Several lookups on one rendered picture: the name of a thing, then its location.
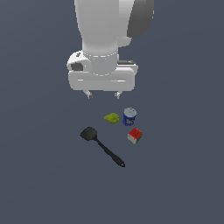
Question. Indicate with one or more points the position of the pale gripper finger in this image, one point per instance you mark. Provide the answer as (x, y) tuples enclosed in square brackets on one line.
[(117, 94), (88, 94)]

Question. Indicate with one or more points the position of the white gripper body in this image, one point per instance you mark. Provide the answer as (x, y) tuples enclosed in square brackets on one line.
[(102, 80)]

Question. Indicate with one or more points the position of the black spatula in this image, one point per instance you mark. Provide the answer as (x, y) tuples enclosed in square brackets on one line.
[(99, 143)]

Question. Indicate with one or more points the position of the red white green puzzle cube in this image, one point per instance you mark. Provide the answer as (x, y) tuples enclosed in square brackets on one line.
[(134, 135)]

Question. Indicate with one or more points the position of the yellow-green crumpled object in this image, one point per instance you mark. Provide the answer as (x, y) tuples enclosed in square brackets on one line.
[(112, 118)]

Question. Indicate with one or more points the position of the blue can with grey lid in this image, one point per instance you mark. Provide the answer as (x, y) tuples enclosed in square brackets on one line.
[(129, 116)]

